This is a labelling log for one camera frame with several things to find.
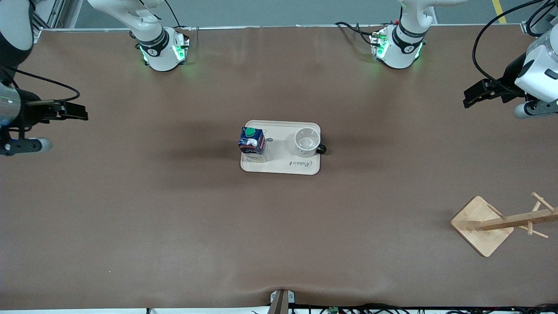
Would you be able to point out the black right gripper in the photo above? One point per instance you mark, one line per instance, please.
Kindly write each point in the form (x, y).
(29, 111)

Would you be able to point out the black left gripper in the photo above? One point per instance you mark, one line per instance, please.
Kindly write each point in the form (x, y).
(508, 81)

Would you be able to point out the blue milk carton green cap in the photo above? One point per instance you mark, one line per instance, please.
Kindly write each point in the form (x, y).
(253, 141)

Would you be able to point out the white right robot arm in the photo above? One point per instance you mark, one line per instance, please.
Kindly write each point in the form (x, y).
(159, 56)

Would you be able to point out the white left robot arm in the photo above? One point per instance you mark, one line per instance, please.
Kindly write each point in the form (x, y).
(399, 54)

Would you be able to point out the wooden cup rack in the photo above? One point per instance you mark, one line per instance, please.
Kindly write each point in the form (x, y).
(479, 233)

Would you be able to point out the beige rabbit print tray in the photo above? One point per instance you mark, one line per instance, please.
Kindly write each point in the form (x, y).
(283, 168)

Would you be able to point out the brown table mat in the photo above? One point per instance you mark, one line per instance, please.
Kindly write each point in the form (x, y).
(279, 240)

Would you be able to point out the aluminium frame corner bracket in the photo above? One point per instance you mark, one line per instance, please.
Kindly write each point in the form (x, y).
(529, 28)

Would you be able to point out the aluminium frame profile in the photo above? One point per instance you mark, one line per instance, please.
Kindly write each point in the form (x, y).
(54, 13)

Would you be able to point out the brown post with grey clamp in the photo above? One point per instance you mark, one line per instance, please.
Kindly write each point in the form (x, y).
(279, 303)

